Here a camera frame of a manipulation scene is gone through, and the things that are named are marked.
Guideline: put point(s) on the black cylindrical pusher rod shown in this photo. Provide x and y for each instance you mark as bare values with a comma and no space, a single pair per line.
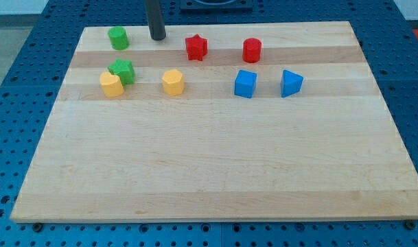
156,23

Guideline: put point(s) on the red star block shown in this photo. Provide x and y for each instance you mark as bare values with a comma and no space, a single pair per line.
196,47

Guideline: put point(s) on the green star block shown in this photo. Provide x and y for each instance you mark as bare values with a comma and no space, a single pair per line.
124,69

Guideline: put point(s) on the wooden board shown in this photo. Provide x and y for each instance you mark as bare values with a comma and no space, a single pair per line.
330,152

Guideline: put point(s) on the green cylinder block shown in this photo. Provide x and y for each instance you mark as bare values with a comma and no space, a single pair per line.
118,38

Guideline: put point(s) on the yellow hexagon block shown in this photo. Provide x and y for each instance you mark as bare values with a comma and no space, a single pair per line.
173,83

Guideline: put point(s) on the yellow heart block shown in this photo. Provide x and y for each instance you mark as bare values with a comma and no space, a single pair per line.
111,84

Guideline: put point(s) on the red cylinder block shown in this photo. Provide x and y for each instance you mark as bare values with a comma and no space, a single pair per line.
251,51

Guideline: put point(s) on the blue cube block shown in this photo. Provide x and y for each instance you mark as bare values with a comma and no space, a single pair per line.
245,83

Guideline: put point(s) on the blue triangle block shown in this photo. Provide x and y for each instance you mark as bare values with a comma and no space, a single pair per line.
291,83

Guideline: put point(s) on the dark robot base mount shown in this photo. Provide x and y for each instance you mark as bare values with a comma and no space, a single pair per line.
214,5

